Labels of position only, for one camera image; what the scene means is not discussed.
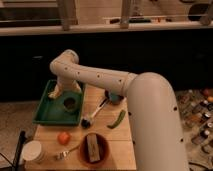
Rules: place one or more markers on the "green cup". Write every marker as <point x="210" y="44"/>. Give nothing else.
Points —
<point x="70" y="105"/>

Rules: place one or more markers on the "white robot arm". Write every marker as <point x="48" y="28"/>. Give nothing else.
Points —
<point x="154" y="115"/>

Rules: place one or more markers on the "green plastic tray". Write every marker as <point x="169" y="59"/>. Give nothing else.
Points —
<point x="50" y="112"/>

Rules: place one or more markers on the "teal cup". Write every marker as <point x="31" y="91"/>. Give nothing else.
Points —
<point x="114" y="98"/>

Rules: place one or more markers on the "green chili pepper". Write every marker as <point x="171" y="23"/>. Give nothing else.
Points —
<point x="118" y="120"/>

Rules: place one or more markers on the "yellow corn cob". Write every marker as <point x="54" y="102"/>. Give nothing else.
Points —
<point x="54" y="94"/>

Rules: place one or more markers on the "wooden block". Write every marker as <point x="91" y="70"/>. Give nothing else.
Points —
<point x="93" y="148"/>

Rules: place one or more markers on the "terracotta bowl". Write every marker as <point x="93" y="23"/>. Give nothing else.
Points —
<point x="83" y="155"/>

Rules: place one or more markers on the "orange tomato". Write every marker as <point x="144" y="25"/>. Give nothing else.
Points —
<point x="63" y="138"/>

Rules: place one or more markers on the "spice bottle rack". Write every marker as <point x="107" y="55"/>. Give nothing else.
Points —
<point x="196" y="113"/>

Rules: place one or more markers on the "black stand pole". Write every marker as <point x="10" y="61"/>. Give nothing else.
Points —
<point x="18" y="151"/>

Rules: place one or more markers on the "white lidded jar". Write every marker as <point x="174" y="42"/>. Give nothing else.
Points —
<point x="33" y="151"/>

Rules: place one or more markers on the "black ladle with steel handle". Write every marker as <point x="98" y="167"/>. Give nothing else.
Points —
<point x="87" y="120"/>

